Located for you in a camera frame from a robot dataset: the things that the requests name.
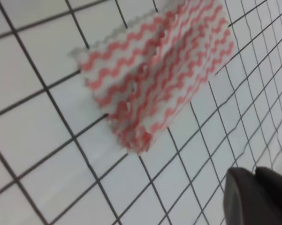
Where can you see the pink wavy-striped towel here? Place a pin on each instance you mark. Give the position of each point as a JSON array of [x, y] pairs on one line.
[[142, 77]]

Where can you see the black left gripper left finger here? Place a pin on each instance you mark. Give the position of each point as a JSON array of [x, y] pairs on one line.
[[246, 202]]

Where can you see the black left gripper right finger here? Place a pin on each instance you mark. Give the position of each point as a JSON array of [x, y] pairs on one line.
[[271, 181]]

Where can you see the white black-grid tablecloth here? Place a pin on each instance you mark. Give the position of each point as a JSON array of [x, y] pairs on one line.
[[59, 162]]

